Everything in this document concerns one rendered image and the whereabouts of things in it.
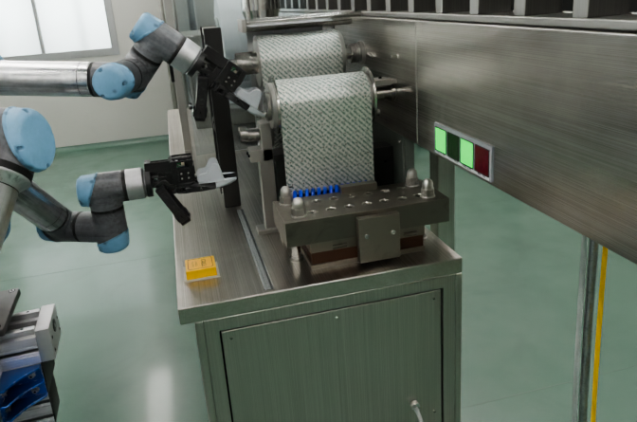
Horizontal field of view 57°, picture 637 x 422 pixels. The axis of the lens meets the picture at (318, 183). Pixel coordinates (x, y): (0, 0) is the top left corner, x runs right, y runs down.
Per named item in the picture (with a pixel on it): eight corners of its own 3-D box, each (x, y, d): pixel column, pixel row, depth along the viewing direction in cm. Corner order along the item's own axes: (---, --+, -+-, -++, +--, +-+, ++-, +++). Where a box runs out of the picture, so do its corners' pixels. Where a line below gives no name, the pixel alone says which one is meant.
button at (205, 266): (186, 268, 142) (184, 259, 141) (214, 264, 144) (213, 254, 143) (187, 281, 136) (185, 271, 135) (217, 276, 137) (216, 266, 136)
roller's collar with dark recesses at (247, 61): (236, 74, 172) (233, 52, 170) (256, 72, 173) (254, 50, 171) (238, 77, 166) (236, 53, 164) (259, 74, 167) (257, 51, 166)
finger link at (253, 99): (276, 101, 143) (245, 80, 141) (263, 121, 144) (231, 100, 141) (275, 100, 146) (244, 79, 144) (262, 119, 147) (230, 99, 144)
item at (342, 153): (287, 199, 151) (282, 129, 145) (373, 186, 156) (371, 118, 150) (288, 199, 150) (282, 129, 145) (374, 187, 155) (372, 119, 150)
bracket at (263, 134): (254, 229, 164) (243, 121, 154) (277, 226, 165) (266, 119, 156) (257, 235, 159) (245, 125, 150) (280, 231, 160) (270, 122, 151)
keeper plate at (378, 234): (357, 260, 138) (355, 216, 134) (397, 253, 140) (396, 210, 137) (360, 265, 136) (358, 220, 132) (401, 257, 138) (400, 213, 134)
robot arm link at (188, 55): (170, 65, 135) (169, 63, 142) (187, 77, 137) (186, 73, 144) (188, 38, 134) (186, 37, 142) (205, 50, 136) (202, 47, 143)
